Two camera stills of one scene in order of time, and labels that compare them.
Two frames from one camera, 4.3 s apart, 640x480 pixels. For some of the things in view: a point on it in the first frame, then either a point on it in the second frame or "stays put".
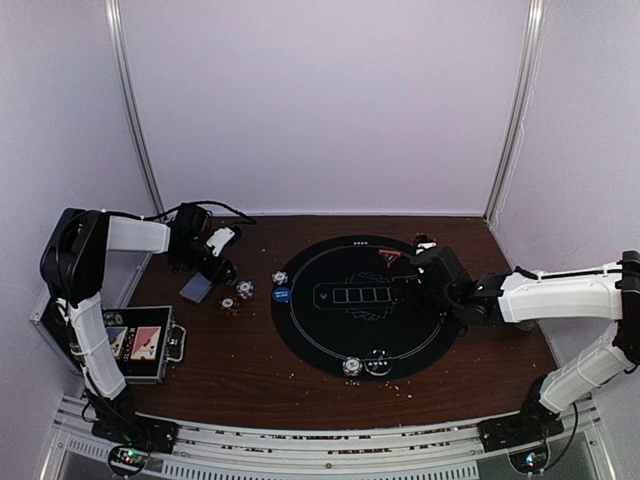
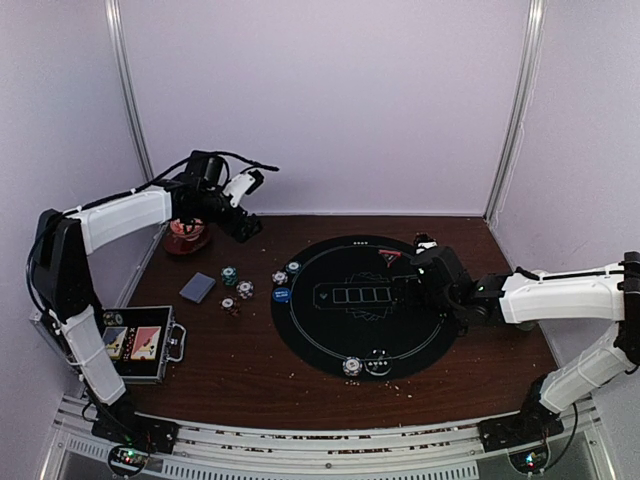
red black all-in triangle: (390, 255) stays put
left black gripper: (213, 271) to (245, 231)
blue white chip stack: (245, 289) stays put
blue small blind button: (281, 294) stays put
